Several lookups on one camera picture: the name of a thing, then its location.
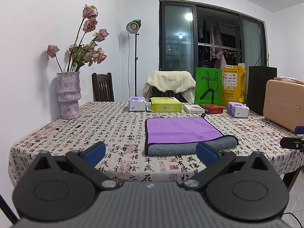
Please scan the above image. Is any purple and grey towel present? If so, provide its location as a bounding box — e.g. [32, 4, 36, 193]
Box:
[144, 115, 239, 156]

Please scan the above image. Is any right purple tissue pack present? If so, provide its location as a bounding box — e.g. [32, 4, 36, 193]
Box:
[227, 102, 249, 118]

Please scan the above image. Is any purple tissue pack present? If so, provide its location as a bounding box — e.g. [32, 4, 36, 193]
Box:
[227, 102, 249, 118]
[129, 96, 146, 112]

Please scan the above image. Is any black rectangular box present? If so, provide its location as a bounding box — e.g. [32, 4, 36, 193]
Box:
[246, 66, 277, 115]

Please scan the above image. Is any red small box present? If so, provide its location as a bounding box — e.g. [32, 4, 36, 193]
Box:
[200, 104, 224, 115]

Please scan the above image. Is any yellow paper bag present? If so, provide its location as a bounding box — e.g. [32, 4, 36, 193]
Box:
[221, 65, 246, 107]

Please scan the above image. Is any white small box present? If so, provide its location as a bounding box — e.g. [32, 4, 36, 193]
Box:
[183, 104, 205, 114]

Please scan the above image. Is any pink speckled ceramic vase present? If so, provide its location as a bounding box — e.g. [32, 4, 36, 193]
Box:
[57, 72, 81, 120]

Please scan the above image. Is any green mucun paper bag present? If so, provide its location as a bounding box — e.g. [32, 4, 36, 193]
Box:
[194, 67, 222, 105]

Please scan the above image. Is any dark wooden chair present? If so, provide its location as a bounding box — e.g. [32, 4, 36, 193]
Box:
[92, 73, 114, 102]

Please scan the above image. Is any chair with cream garment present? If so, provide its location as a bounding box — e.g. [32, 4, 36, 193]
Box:
[151, 87, 187, 103]

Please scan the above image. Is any left purple tissue pack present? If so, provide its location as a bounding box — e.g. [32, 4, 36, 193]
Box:
[129, 96, 146, 112]

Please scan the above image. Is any lime green cardboard box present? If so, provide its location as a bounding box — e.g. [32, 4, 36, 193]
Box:
[150, 97, 182, 112]

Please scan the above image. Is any cream garment on chair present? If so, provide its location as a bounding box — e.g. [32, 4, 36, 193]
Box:
[142, 71, 196, 104]

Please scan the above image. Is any dried pink rose bouquet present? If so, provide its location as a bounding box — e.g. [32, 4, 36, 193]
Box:
[46, 4, 110, 73]

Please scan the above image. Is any dark framed sliding window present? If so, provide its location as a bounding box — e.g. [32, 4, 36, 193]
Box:
[159, 0, 269, 74]

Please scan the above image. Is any studio lamp on stand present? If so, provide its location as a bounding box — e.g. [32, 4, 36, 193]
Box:
[126, 19, 142, 96]

